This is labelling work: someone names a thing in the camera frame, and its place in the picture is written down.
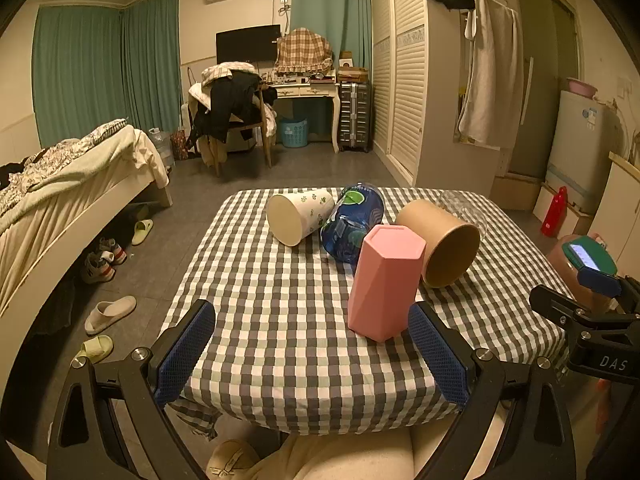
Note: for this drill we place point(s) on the white bed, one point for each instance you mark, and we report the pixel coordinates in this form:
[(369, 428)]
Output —
[(100, 210)]

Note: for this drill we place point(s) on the person's leg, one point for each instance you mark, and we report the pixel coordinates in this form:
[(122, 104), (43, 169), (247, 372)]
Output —
[(345, 455)]

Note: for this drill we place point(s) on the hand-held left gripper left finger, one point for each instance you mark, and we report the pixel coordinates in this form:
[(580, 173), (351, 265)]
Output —
[(182, 355)]

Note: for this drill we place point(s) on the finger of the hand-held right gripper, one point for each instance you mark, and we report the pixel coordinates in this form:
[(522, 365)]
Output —
[(560, 304)]

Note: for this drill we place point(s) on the beige plush slipper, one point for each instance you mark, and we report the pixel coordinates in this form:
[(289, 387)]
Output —
[(232, 462)]

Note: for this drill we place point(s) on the grey checked tablecloth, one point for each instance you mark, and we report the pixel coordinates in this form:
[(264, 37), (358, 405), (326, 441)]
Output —
[(280, 310)]

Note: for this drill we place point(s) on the white slipper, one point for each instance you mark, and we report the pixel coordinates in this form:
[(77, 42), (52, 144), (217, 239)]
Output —
[(110, 312)]

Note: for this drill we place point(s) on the clear glass cup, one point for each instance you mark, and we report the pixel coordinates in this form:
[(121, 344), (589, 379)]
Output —
[(465, 207)]

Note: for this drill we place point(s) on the wooden chair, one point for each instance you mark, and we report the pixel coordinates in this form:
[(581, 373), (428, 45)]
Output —
[(265, 130)]

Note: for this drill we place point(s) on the blue plastic basket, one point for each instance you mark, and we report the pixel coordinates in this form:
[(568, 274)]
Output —
[(292, 132)]

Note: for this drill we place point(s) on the white washing machine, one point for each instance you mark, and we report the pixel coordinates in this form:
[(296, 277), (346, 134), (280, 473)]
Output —
[(580, 145)]

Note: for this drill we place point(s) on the cardboard box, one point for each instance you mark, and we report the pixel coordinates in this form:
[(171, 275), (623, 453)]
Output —
[(352, 72)]

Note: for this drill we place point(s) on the floral quilt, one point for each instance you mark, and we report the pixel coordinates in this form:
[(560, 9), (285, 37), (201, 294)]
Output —
[(55, 157)]

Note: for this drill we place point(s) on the silver suitcase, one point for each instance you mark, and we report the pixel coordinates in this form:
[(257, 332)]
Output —
[(354, 115)]

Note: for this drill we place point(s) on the white cup with green print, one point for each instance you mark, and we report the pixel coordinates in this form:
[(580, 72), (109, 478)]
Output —
[(295, 215)]

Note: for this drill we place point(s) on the black television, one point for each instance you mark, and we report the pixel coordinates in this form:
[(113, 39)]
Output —
[(245, 44)]

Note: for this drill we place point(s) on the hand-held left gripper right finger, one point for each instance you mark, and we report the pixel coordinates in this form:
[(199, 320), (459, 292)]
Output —
[(440, 360)]

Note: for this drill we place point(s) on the green curtain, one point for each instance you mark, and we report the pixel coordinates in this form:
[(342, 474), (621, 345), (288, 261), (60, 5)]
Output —
[(150, 60), (75, 75), (340, 5)]

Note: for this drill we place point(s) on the white hanging towel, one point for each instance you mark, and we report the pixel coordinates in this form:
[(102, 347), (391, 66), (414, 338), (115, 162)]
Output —
[(492, 70)]

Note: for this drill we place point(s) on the blue transparent plastic cup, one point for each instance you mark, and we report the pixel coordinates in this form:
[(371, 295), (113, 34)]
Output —
[(350, 225)]

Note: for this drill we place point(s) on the black jacket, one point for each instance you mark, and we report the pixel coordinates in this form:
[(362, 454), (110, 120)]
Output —
[(225, 100)]

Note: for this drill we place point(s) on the pile of white clothes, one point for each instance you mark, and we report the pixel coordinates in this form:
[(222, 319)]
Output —
[(220, 72)]

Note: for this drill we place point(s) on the white cabinet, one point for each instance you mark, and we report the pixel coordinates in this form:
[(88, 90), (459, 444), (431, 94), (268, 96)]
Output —
[(622, 210)]

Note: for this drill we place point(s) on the plaid cloth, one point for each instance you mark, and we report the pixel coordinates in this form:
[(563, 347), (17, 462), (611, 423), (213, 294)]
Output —
[(302, 50)]

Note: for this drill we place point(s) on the pink basin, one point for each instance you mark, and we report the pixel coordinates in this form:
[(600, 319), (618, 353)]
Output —
[(581, 86)]

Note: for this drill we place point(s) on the cream blanket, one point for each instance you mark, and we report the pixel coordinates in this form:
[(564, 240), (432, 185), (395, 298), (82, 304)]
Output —
[(100, 170)]

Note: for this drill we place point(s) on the white dressing desk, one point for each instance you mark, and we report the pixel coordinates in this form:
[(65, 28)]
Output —
[(305, 91)]

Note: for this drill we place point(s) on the brown round stool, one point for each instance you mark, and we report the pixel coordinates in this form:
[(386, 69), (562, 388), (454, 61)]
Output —
[(562, 265)]

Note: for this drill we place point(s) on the white storage box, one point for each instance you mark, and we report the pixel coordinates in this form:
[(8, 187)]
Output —
[(577, 217)]

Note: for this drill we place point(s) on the pink faceted cup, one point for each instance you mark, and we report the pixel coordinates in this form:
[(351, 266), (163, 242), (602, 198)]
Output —
[(380, 285)]

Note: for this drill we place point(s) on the green slipper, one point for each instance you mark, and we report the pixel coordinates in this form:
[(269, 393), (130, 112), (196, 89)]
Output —
[(95, 349), (142, 232)]

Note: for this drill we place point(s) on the clear water jug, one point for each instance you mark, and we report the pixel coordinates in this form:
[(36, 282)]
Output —
[(162, 147)]

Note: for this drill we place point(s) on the white louvered wardrobe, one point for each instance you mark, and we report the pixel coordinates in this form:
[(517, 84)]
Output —
[(405, 85)]

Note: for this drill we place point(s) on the red bag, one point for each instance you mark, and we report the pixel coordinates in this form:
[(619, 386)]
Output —
[(179, 145)]

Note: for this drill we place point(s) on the white sneaker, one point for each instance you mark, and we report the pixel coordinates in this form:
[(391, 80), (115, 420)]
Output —
[(97, 270), (114, 251)]

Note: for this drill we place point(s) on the red thermos bottle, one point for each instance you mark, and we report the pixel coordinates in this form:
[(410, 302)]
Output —
[(554, 215)]

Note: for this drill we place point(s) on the brown paper cup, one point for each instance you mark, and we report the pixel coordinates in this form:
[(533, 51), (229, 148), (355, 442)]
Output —
[(419, 220)]

